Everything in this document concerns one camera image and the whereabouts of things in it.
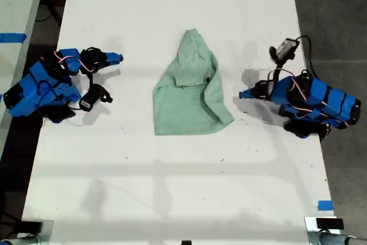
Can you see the short blue tape strip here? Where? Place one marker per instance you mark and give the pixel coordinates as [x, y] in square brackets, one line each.
[325, 205]

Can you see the grey metal pipe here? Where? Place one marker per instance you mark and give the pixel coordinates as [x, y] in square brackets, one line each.
[17, 240]
[335, 239]

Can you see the black camera stalk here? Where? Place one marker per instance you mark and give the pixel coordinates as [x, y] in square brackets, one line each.
[91, 78]
[279, 70]

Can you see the grey gripper camera box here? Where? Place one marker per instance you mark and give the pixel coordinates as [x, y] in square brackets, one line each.
[284, 48]

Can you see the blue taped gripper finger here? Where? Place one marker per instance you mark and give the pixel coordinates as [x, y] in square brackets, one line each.
[110, 63]
[249, 96]
[113, 56]
[248, 92]

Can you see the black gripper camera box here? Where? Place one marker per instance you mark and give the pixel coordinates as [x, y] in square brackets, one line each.
[91, 97]

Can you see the pale green T-shirt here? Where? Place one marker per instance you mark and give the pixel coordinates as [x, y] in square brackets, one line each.
[186, 107]

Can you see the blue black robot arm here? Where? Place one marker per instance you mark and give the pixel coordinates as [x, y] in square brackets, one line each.
[37, 88]
[321, 101]

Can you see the long blue tape strip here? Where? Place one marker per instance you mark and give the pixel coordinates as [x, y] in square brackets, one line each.
[13, 37]

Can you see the small black clip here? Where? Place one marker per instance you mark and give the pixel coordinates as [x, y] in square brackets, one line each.
[186, 242]

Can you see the metal table clamp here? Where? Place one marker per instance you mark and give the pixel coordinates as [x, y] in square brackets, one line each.
[311, 225]
[37, 227]

